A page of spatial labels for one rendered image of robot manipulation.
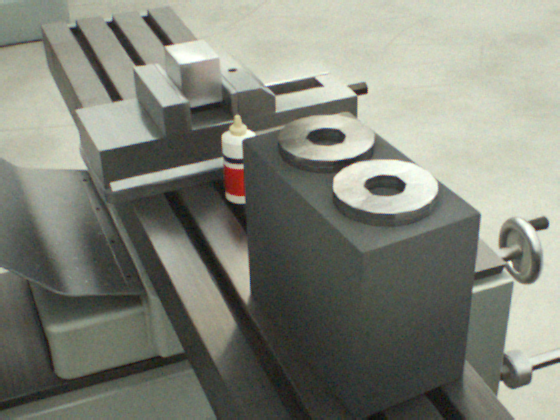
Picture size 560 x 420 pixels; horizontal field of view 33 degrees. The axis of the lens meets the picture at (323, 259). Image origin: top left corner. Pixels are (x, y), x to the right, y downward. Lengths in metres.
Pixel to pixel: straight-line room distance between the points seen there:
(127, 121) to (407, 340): 0.54
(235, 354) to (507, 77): 2.94
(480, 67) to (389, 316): 3.08
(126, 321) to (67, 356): 0.08
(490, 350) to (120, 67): 0.72
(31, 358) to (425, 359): 0.60
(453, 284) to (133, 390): 0.55
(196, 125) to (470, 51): 2.87
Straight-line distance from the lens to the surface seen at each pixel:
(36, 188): 1.36
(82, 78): 1.53
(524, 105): 3.59
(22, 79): 3.88
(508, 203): 2.98
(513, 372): 1.56
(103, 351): 1.23
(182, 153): 1.20
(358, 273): 0.77
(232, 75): 1.23
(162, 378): 1.27
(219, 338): 0.97
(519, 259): 1.64
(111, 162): 1.18
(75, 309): 1.21
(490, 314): 1.46
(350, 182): 0.82
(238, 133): 1.13
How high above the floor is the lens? 1.55
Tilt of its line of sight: 35 degrees down
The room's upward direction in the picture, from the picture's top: straight up
